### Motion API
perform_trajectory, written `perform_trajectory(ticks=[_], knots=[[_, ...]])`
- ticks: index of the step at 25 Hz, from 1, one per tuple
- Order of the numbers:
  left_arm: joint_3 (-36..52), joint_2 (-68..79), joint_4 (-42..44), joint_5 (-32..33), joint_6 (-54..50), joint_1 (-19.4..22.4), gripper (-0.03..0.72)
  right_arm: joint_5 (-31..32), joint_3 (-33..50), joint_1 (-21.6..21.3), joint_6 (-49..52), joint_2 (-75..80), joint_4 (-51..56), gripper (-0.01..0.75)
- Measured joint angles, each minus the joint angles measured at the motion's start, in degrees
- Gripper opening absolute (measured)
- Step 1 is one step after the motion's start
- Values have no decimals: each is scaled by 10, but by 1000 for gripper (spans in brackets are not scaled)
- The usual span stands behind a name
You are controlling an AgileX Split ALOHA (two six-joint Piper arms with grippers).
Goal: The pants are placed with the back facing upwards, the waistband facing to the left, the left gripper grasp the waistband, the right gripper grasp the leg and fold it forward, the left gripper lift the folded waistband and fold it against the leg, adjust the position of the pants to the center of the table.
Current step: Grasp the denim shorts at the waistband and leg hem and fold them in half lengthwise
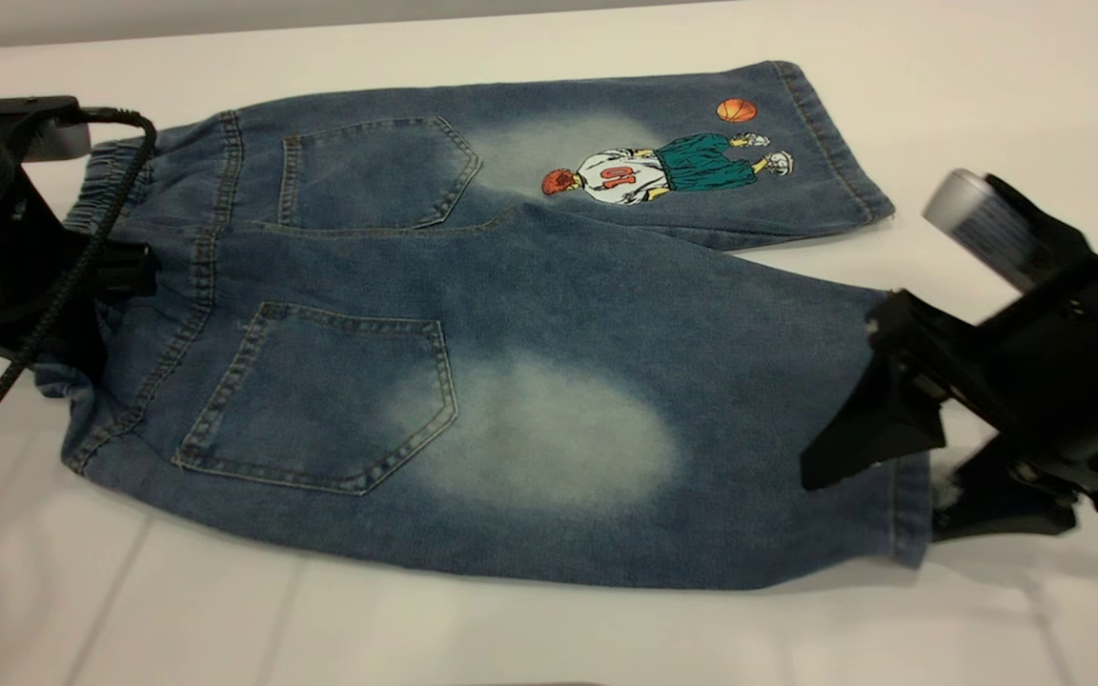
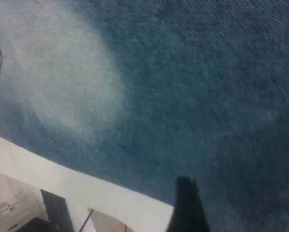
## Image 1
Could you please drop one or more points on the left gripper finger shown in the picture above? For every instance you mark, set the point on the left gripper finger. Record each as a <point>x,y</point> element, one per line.
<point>74,338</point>
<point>128,271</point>

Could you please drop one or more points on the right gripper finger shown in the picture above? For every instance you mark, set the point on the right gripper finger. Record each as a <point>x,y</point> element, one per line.
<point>883,429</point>
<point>1026,491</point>

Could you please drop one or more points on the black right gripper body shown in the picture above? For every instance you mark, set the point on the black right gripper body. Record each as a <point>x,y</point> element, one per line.
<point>1064,372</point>

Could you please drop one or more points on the blue denim pants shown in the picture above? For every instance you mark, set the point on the blue denim pants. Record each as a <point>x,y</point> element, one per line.
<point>559,314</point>

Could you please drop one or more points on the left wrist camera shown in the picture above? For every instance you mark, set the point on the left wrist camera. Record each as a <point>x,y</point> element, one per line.
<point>58,141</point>

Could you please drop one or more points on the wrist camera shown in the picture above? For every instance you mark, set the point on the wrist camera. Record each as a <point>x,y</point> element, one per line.
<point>58,141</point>
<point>983,224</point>

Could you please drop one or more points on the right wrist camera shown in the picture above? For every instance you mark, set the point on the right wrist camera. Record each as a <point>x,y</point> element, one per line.
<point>983,224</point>

